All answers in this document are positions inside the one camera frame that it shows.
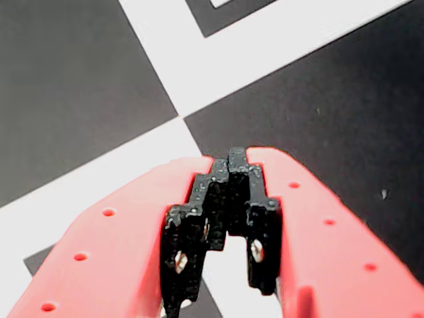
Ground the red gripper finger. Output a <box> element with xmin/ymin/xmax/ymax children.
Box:
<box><xmin>227</xmin><ymin>146</ymin><xmax>424</xmax><ymax>318</ymax></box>
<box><xmin>5</xmin><ymin>156</ymin><xmax>231</xmax><ymax>318</ymax></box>

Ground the black white marker checkerboard mat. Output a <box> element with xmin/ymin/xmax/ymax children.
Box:
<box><xmin>0</xmin><ymin>0</ymin><xmax>424</xmax><ymax>318</ymax></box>

